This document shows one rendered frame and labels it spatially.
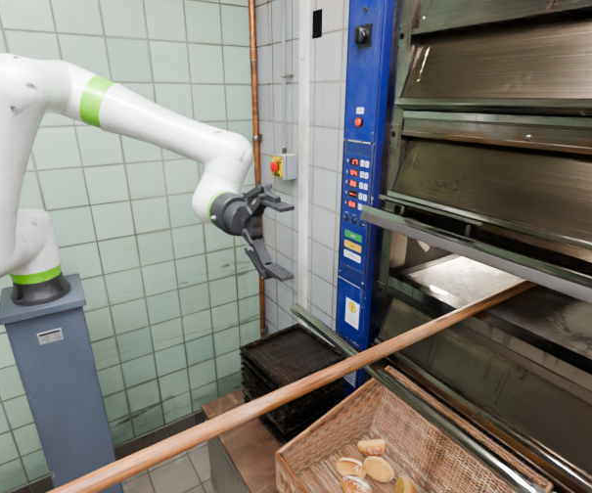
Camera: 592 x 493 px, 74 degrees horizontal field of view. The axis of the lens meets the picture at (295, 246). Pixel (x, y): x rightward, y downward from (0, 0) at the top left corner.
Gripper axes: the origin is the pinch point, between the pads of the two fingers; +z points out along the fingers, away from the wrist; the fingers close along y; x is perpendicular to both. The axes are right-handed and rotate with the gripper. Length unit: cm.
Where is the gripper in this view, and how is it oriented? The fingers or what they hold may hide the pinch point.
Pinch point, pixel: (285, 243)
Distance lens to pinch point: 73.3
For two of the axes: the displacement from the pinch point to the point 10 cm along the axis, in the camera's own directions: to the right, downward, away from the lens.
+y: 0.0, 9.3, 3.6
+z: 5.4, 3.0, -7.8
